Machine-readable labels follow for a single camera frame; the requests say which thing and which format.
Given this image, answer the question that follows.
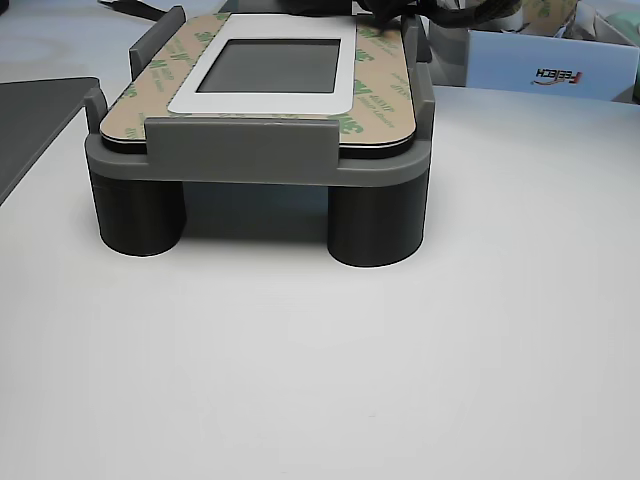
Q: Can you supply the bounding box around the device panel with adhesive liner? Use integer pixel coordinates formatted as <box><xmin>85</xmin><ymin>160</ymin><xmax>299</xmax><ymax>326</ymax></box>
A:
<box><xmin>99</xmin><ymin>12</ymin><xmax>417</xmax><ymax>149</ymax></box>

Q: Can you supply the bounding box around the discarded tan 3M film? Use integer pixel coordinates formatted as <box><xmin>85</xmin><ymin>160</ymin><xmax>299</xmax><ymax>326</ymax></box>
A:
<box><xmin>519</xmin><ymin>0</ymin><xmax>577</xmax><ymax>26</ymax></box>

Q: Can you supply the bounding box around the grey device holder fixture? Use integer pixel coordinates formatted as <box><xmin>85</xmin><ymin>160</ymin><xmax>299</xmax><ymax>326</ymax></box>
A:
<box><xmin>83</xmin><ymin>5</ymin><xmax>437</xmax><ymax>187</ymax></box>

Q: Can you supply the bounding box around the white-framed screen device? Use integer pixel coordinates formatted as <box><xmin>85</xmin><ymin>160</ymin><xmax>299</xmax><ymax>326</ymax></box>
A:
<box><xmin>99</xmin><ymin>13</ymin><xmax>417</xmax><ymax>161</ymax></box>

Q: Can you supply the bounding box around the white Feetech cardboard box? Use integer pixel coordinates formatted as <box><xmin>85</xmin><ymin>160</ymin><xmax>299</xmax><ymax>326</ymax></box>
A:
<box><xmin>428</xmin><ymin>18</ymin><xmax>640</xmax><ymax>106</ymax></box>

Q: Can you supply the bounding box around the dark grey flat tray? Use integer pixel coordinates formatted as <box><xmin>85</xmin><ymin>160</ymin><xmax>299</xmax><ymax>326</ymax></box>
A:
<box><xmin>0</xmin><ymin>76</ymin><xmax>105</xmax><ymax>206</ymax></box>

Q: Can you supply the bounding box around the pale green roll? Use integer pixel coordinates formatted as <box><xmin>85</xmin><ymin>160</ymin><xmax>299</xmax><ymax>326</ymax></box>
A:
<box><xmin>605</xmin><ymin>12</ymin><xmax>640</xmax><ymax>44</ymax></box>

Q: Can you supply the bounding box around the black braided machine cable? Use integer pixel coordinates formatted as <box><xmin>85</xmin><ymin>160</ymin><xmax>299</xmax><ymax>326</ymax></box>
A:
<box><xmin>428</xmin><ymin>0</ymin><xmax>577</xmax><ymax>32</ymax></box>

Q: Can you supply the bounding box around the black flat strap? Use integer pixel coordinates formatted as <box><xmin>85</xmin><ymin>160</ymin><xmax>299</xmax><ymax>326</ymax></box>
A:
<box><xmin>97</xmin><ymin>0</ymin><xmax>170</xmax><ymax>24</ymax></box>

